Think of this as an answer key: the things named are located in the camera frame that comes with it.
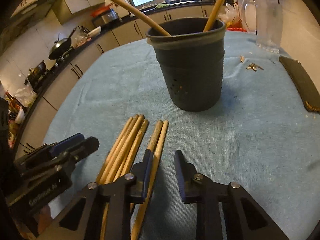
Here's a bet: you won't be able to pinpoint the black wok on stove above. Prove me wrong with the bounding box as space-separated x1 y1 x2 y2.
48 27 77 60

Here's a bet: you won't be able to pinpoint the dark pot on stove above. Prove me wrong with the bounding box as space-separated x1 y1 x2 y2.
24 61 47 86

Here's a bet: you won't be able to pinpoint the clear glass pitcher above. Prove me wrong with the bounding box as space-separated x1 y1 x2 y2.
241 0 283 53

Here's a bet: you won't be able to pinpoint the left hand holding gripper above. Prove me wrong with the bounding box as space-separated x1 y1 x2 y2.
14 205 53 239

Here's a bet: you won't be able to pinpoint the silver toaster oven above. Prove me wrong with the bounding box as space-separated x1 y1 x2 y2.
91 7 120 27

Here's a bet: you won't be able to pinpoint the white dish on counter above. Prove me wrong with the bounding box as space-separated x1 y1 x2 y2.
87 26 101 38

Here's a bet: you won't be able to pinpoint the worn wooden chopstick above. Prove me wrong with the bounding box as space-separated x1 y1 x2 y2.
147 120 163 152

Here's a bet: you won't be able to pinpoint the light blue towel mat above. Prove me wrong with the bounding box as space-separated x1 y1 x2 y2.
44 31 319 239

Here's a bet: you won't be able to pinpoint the beige upper wall cabinet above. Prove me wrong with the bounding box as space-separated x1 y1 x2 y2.
52 0 105 25

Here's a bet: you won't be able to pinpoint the dark round utensil holder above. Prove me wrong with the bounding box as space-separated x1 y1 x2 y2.
146 17 226 112

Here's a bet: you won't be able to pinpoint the beige lower kitchen cabinets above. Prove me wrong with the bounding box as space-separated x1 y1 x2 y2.
13 3 221 160

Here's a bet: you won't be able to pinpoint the red plastic bowl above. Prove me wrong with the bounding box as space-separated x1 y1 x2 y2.
227 27 247 33

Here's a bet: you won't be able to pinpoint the black smartphone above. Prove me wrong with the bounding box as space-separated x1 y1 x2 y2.
279 56 320 113

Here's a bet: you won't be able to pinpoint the plastic bag on counter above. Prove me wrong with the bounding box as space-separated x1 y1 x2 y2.
217 3 241 28

